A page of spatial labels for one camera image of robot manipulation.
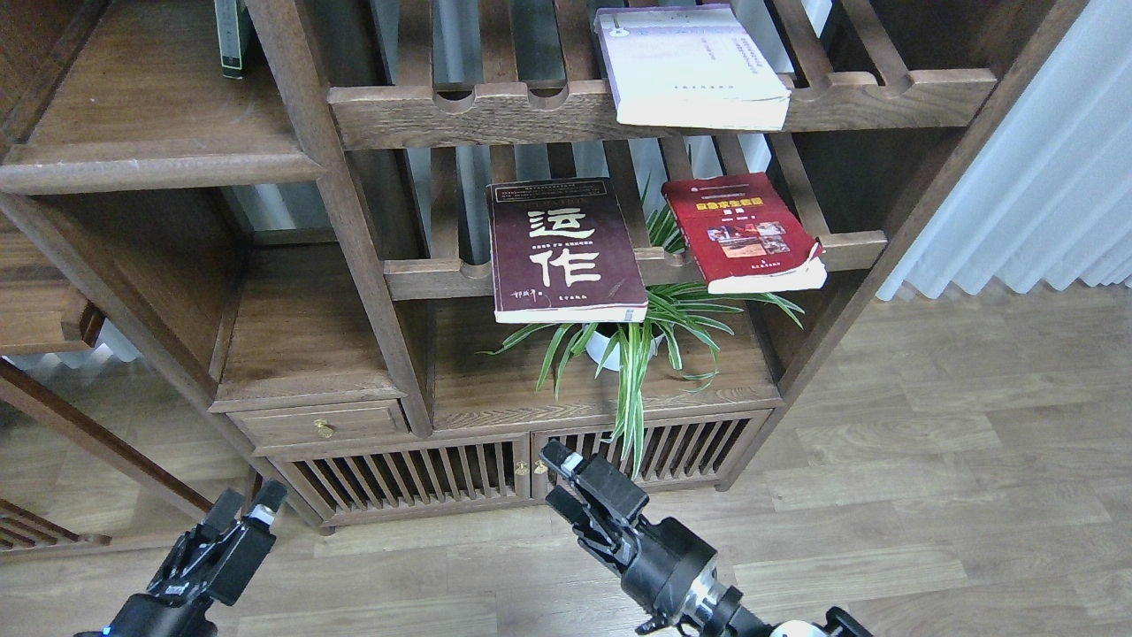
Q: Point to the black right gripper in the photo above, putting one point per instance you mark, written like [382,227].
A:
[666,567]

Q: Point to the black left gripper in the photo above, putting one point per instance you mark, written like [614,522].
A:
[218,558]

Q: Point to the red paperback book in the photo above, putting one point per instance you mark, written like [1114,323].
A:
[743,236]

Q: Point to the white paperback book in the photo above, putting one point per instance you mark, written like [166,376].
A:
[693,66]

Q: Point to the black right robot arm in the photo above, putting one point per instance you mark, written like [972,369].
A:
[731,618]

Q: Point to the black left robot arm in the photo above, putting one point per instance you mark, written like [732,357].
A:
[148,615]

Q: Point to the brass drawer knob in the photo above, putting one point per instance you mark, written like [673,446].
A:
[323,429]

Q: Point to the white plant pot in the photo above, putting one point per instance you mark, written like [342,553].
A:
[603,346]

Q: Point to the green spider plant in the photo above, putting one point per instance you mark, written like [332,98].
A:
[679,306]

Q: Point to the dark maroon book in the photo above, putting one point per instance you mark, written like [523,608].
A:
[561,253]

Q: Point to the dark wooden bookshelf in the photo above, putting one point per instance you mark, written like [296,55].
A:
[292,246]

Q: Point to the dark green upright book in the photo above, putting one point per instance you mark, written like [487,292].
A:
[234,30]

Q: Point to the white pleated curtain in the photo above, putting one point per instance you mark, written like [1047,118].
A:
[1048,198]

